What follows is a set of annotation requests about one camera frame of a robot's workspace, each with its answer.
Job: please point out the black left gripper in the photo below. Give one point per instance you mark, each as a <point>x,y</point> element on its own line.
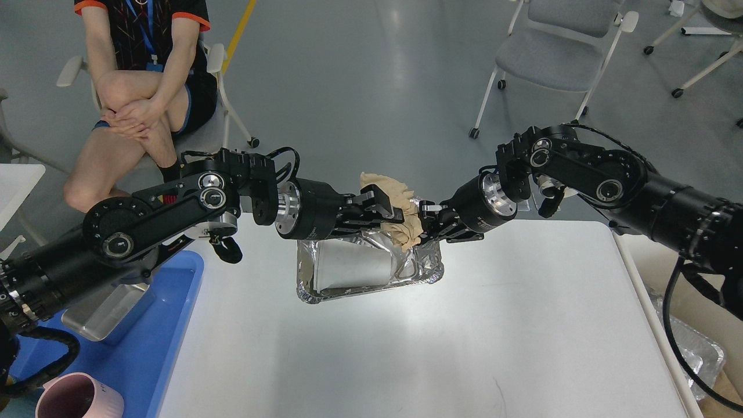
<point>309,210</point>

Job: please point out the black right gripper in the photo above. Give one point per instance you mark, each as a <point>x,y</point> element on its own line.
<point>477,207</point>

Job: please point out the brown paper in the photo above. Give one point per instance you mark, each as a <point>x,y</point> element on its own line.
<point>407,234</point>

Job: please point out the aluminium foil tray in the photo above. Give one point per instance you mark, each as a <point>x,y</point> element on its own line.
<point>420,265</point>

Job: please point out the white paper cup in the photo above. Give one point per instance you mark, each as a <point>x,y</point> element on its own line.
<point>340,264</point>

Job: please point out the stainless steel square tray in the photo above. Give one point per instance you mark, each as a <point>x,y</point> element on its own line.
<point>108,315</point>

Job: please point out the pink ribbed mug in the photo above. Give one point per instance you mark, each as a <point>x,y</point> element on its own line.
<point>79,395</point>

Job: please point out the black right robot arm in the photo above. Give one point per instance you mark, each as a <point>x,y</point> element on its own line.
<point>624,187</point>

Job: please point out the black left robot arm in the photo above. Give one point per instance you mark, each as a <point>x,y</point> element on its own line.
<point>127,238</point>

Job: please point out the grey chair behind person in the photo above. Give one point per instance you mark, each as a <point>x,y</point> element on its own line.
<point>208,139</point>

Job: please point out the grey chair right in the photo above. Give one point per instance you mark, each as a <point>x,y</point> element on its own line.
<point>558,61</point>

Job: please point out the person in black shirt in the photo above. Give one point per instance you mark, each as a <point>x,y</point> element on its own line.
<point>147,62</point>

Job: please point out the beige plastic bin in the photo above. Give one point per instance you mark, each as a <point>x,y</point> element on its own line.
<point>649,265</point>

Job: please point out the white side table left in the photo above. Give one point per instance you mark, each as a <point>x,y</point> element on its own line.
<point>17,182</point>

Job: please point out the white chair far right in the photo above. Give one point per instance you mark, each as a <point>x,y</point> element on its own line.
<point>697,56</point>

